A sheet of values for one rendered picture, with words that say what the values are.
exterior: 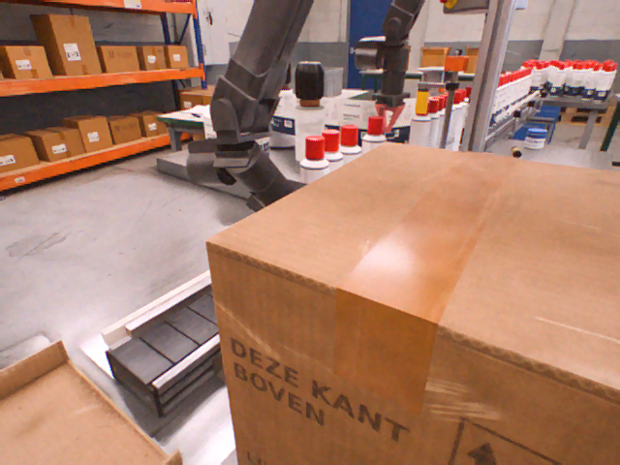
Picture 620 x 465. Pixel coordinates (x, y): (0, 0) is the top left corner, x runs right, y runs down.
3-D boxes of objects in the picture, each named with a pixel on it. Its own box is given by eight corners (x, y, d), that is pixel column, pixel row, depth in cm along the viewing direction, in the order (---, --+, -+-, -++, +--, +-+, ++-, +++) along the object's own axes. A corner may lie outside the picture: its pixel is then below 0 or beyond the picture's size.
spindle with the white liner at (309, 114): (306, 164, 118) (306, 60, 105) (329, 169, 114) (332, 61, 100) (289, 170, 112) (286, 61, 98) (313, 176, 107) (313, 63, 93)
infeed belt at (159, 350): (471, 138, 166) (473, 129, 164) (491, 140, 162) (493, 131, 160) (115, 375, 49) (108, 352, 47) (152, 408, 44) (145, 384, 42)
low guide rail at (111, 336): (424, 154, 123) (425, 147, 122) (428, 154, 122) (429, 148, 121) (104, 343, 46) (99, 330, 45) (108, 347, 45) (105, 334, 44)
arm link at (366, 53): (400, 17, 82) (411, 13, 88) (352, 17, 86) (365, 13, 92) (395, 76, 89) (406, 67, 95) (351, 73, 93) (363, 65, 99)
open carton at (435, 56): (416, 72, 584) (418, 46, 567) (423, 70, 617) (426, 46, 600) (444, 73, 565) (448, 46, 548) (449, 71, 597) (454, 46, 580)
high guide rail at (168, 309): (450, 140, 116) (450, 137, 116) (454, 141, 116) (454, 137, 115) (126, 335, 40) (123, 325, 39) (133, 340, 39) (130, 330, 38)
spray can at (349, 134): (341, 215, 83) (345, 122, 74) (360, 222, 80) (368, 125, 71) (327, 224, 79) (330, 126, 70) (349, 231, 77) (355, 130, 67)
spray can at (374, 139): (364, 200, 91) (371, 113, 82) (384, 204, 88) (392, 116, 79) (354, 206, 87) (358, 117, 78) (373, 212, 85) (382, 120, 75)
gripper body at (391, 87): (370, 102, 94) (373, 70, 90) (387, 97, 101) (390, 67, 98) (393, 105, 91) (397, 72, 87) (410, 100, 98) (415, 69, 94)
